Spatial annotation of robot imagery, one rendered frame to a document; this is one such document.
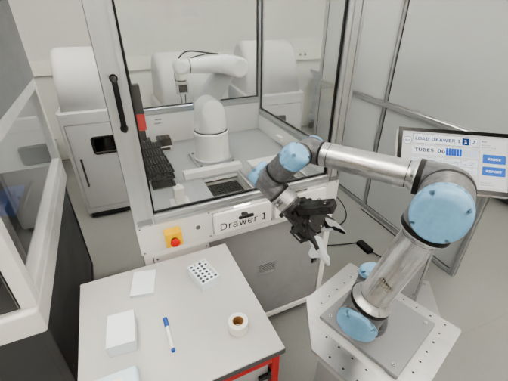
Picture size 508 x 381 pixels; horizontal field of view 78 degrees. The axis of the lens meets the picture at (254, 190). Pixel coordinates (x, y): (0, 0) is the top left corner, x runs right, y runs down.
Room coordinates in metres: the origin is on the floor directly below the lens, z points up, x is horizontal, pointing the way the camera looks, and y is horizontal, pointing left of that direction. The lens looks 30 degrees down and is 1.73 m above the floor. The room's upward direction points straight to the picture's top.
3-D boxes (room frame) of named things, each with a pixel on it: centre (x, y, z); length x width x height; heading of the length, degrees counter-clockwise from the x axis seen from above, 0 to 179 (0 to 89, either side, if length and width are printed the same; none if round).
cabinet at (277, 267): (1.67, 0.20, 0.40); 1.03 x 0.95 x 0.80; 114
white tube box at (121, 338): (0.66, 0.44, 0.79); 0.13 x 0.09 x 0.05; 19
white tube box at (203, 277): (0.94, 0.21, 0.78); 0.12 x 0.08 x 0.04; 38
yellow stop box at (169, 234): (1.06, 0.34, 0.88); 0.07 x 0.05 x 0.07; 114
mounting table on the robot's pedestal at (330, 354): (0.71, -0.41, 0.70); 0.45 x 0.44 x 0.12; 42
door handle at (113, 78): (1.02, 0.44, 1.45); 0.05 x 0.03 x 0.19; 24
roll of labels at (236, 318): (0.70, 0.05, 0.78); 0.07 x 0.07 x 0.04
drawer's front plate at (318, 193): (1.34, -0.24, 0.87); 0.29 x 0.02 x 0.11; 114
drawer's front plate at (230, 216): (1.21, 0.05, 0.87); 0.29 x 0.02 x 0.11; 114
